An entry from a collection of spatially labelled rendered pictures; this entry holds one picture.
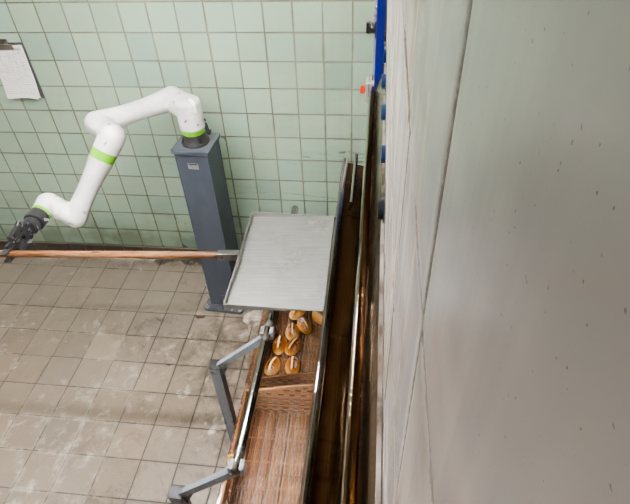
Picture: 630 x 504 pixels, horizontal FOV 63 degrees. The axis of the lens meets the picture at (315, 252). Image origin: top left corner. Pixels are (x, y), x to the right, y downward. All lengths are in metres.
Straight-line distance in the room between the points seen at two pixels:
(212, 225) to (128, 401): 1.11
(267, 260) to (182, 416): 1.32
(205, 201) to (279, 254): 0.98
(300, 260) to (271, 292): 0.20
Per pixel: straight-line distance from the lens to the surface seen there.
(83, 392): 3.39
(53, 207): 2.70
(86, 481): 3.07
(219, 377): 2.06
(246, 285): 1.97
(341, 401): 1.34
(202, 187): 2.90
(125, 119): 2.77
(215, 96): 3.15
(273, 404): 2.26
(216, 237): 3.10
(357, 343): 1.04
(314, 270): 1.98
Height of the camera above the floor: 2.54
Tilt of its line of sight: 41 degrees down
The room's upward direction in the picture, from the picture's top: 3 degrees counter-clockwise
